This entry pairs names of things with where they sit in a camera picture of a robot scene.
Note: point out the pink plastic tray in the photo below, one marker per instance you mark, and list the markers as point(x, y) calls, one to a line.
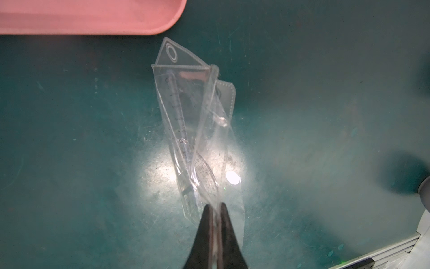
point(91, 17)

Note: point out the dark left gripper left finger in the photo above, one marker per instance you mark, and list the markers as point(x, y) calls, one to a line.
point(201, 253)

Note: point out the clear plastic protractor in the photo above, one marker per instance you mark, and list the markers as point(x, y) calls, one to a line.
point(204, 179)

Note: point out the lilac plain bowl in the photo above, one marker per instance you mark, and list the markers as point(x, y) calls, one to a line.
point(424, 193)

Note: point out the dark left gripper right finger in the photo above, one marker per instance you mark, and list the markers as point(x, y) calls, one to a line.
point(230, 256)

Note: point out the clear plastic ruler pouch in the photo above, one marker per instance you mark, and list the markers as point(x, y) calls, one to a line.
point(208, 105)

